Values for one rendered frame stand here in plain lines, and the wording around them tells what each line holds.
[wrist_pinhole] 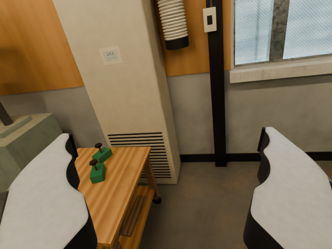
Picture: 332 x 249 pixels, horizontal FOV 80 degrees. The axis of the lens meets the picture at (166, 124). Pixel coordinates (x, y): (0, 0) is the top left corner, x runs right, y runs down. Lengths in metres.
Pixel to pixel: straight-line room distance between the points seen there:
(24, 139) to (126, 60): 0.97
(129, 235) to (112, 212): 0.35
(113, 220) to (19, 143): 1.01
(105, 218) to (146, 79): 0.81
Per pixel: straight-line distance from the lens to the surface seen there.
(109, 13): 1.30
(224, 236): 1.51
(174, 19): 1.31
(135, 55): 1.28
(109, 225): 1.02
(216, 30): 1.39
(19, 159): 1.77
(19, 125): 1.92
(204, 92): 1.61
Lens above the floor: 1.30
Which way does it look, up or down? 29 degrees down
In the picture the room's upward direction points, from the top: 11 degrees counter-clockwise
